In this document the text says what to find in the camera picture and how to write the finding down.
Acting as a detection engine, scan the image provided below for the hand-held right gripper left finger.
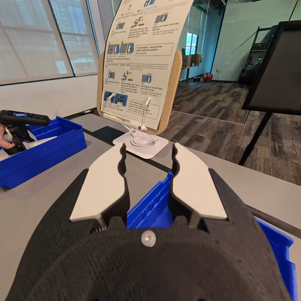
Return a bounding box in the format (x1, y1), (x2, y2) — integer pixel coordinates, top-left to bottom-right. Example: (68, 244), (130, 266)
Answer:
(70, 143), (130, 232)

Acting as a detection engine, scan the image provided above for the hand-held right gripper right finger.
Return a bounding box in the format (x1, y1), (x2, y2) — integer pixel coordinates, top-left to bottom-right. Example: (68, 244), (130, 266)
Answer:
(169, 143), (228, 230)

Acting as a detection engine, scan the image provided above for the white plastic bottle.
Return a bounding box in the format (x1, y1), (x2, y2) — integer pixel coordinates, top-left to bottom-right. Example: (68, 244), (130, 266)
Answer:
(0, 136), (58, 161)

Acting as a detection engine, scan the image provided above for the blue plastic bin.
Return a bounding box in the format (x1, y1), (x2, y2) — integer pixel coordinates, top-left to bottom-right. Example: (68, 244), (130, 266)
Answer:
(127, 172), (298, 301)
(0, 116), (87, 190)

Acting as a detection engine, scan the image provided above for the person's left hand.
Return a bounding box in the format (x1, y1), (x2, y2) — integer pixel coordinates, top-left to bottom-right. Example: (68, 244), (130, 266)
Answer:
(0, 125), (15, 150)

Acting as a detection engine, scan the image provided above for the large window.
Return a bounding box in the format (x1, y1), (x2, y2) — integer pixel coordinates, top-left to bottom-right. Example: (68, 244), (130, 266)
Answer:
(0, 0), (99, 85)

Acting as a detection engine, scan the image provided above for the instruction board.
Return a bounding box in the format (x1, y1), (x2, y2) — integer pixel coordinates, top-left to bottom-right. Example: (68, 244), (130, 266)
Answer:
(96, 0), (194, 135)

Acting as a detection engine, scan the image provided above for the stack of cardboard boxes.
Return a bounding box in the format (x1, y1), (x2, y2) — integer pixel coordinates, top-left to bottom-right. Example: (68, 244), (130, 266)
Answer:
(181, 54), (204, 69)

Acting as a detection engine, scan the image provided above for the black framed sign stand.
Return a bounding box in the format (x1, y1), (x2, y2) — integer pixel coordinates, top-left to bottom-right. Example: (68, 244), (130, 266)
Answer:
(239, 21), (301, 166)

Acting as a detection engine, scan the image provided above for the metal shelf rack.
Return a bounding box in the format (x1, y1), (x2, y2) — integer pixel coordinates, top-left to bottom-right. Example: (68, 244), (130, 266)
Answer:
(239, 26), (279, 88)

